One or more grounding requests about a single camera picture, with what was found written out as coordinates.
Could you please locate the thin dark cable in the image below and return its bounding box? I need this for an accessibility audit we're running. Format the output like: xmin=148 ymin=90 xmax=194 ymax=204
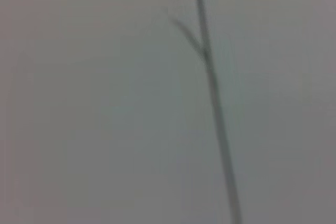
xmin=192 ymin=0 xmax=244 ymax=224

